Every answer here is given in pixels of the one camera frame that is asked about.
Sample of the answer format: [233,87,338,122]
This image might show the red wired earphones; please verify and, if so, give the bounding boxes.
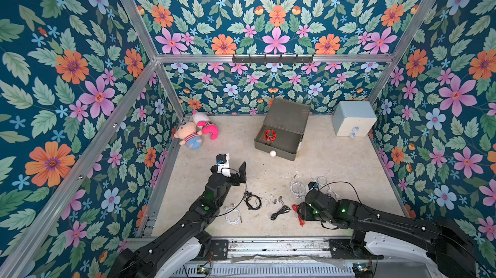
[263,129,277,143]
[291,203,306,227]

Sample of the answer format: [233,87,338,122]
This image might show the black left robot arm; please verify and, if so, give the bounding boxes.
[108,163,247,277]

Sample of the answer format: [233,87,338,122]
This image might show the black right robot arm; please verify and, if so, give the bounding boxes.
[297,189,476,277]

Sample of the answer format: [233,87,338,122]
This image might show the white earphones centre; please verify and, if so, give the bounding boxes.
[289,174,307,199]

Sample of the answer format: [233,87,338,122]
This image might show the black coiled earphones left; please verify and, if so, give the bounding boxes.
[243,191,262,211]

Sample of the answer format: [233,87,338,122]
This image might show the black bundled earphones centre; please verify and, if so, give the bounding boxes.
[270,196,291,221]

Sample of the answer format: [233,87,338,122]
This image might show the white earphones front left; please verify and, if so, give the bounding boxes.
[224,203,242,225]

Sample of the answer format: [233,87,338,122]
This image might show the three-drawer mini cabinet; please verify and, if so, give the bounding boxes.
[263,98,311,157]

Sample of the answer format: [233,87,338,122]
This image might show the pink white plush toy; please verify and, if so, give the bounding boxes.
[192,110,219,141]

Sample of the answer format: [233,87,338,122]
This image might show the blue pig plush toy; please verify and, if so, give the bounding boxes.
[174,122,202,150]

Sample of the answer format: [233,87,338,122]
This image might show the light blue small cabinet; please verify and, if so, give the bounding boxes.
[332,101,377,138]

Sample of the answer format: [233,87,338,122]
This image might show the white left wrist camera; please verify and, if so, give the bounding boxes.
[216,154,231,177]

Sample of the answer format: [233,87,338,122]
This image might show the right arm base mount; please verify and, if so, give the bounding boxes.
[328,239,384,261]

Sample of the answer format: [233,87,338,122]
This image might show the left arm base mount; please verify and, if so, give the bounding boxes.
[199,239,229,261]

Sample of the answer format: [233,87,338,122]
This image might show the black hook rail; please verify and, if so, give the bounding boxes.
[231,54,314,65]

